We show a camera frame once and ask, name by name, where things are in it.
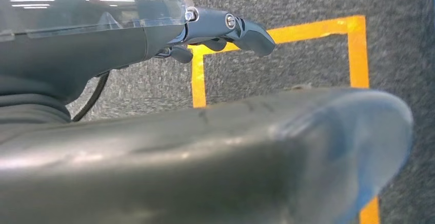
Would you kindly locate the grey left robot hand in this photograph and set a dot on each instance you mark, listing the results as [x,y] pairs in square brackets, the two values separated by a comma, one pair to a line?
[85,46]

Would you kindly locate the yellow floor tape square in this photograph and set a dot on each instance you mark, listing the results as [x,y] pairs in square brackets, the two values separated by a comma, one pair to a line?
[358,52]

